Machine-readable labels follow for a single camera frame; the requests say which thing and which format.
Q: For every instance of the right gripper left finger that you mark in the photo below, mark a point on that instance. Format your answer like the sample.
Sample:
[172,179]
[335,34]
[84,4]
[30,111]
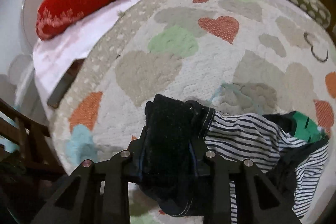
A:
[96,192]

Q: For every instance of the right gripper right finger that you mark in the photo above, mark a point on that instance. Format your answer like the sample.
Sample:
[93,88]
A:
[257,200]

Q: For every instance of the navy frog pants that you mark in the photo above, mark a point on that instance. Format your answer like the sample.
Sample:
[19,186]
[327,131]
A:
[291,153]

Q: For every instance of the dark wooden chair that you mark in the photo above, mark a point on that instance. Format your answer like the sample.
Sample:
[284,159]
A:
[24,171]

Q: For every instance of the white bed sheet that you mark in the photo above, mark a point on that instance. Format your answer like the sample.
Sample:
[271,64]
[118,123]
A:
[53,57]

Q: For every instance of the heart patchwork quilt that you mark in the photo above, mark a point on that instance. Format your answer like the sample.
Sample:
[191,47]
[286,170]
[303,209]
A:
[237,56]

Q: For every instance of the white round headboard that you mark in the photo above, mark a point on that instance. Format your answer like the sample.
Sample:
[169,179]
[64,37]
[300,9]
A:
[18,37]

